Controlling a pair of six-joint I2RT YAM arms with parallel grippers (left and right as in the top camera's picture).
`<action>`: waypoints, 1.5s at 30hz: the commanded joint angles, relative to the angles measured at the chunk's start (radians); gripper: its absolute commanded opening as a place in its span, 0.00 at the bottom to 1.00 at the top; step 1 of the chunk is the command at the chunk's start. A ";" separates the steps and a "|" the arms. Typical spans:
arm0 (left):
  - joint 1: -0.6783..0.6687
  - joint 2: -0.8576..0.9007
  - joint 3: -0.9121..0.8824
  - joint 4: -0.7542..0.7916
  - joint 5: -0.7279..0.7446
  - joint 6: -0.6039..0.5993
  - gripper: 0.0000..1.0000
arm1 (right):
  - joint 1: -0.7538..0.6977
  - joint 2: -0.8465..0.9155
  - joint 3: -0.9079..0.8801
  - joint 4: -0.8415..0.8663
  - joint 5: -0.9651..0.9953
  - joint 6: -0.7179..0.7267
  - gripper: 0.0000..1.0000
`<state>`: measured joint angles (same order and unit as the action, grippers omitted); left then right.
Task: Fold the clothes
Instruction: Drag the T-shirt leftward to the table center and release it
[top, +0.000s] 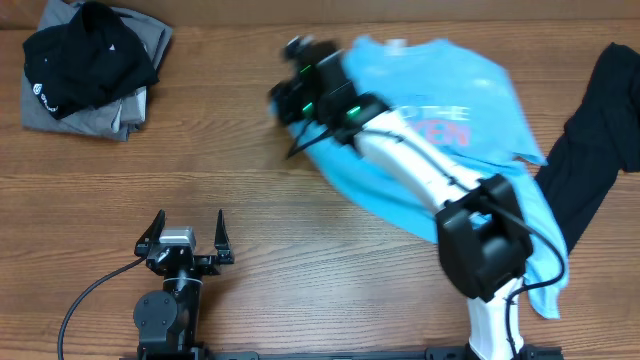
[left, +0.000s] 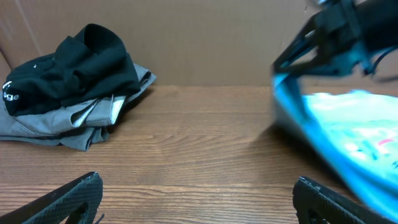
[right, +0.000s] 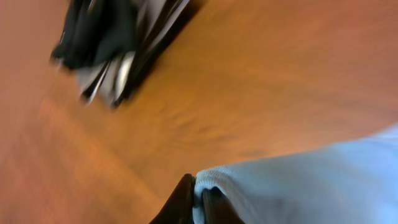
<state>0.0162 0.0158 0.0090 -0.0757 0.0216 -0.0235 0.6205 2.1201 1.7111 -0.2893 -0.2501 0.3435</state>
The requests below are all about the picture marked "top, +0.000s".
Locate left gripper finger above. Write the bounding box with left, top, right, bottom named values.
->
left=134, top=210, right=166, bottom=257
left=214, top=209, right=235, bottom=264

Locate light blue t-shirt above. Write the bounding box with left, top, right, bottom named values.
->
left=269, top=35, right=570, bottom=320

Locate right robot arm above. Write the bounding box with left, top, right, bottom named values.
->
left=269, top=37, right=533, bottom=359

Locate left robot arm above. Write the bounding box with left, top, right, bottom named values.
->
left=133, top=210, right=235, bottom=360

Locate grey folded shirt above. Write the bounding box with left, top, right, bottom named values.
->
left=20, top=7, right=173, bottom=142

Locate black folded shirt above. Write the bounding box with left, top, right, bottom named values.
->
left=23, top=2, right=158, bottom=120

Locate black garment on right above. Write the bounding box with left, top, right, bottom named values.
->
left=535, top=43, right=639, bottom=251

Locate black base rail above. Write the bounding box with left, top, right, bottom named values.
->
left=150, top=345, right=565, bottom=360

